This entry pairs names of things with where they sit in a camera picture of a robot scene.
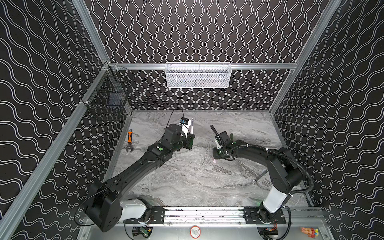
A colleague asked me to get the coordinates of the pink pen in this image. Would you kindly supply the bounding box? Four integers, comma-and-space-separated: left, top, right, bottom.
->
190, 119, 194, 134

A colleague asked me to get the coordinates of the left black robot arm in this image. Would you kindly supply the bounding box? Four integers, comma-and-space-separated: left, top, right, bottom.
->
83, 124, 195, 233

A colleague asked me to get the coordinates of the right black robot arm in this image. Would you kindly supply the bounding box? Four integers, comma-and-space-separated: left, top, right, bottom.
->
213, 131, 306, 216

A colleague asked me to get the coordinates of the red white round sticker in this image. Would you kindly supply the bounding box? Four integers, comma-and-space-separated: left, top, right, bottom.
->
190, 226, 201, 240

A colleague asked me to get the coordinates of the orange red small object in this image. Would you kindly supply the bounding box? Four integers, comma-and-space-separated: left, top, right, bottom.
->
301, 227, 319, 238

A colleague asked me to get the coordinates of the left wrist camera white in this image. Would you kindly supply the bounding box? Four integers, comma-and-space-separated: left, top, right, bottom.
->
180, 117, 191, 135

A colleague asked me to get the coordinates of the orange handled adjustable wrench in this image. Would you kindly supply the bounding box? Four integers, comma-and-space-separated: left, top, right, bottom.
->
126, 129, 134, 153

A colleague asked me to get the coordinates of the white mesh wire basket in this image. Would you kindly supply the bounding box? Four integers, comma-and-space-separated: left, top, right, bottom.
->
165, 62, 232, 89

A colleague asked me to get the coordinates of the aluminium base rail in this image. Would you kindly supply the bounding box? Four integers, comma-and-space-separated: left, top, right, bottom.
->
86, 206, 326, 226

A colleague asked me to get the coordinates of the black wire basket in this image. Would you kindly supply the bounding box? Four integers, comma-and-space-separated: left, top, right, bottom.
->
85, 65, 137, 122

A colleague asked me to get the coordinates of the black corrugated cable conduit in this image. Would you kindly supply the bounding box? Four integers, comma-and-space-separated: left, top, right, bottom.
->
209, 124, 315, 194

